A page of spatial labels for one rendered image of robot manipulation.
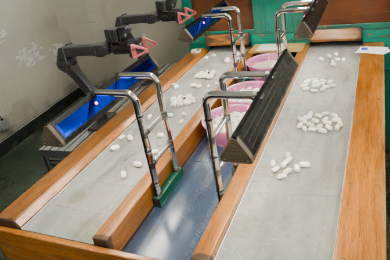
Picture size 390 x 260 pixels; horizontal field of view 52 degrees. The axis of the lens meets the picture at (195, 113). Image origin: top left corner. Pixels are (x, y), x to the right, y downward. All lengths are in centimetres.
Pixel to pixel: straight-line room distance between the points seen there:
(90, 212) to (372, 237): 87
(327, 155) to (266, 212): 37
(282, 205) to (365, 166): 31
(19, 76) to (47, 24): 67
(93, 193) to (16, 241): 29
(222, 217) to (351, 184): 41
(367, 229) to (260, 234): 28
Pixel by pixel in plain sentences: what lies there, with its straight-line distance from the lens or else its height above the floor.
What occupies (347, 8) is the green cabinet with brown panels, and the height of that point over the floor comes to 97.
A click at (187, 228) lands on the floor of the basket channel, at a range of 135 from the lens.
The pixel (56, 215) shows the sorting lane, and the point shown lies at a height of 74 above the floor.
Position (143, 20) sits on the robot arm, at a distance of 253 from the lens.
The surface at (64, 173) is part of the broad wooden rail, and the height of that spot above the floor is 76.
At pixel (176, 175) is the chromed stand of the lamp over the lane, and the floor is 71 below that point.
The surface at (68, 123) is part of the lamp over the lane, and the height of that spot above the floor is 108.
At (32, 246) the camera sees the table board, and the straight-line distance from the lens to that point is 148.
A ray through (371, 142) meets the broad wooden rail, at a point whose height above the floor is 76.
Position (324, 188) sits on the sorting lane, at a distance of 135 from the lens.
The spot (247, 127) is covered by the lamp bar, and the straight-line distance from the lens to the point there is 97.
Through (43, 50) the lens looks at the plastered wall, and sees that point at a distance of 429.
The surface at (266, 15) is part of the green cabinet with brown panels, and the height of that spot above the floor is 96.
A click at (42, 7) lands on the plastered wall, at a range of 435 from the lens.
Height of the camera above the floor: 156
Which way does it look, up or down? 25 degrees down
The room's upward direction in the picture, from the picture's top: 10 degrees counter-clockwise
